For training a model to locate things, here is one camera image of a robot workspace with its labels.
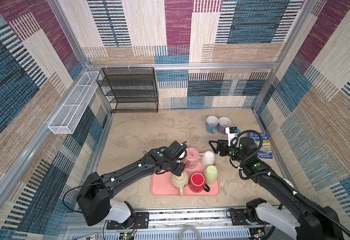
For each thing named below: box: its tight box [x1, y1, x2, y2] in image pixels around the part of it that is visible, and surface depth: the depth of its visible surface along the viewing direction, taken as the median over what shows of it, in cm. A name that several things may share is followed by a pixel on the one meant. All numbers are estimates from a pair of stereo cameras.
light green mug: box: [204, 165, 218, 185], surface depth 81 cm
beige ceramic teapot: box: [171, 170, 189, 197], surface depth 79 cm
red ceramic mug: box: [188, 171, 211, 193], surface depth 80 cm
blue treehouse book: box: [248, 132, 273, 159], surface depth 98 cm
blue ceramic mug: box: [206, 115, 219, 134], surface depth 103 cm
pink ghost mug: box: [181, 147, 199, 169], surface depth 85 cm
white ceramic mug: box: [198, 151, 215, 169], surface depth 87 cm
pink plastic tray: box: [151, 152, 221, 196], surface depth 83 cm
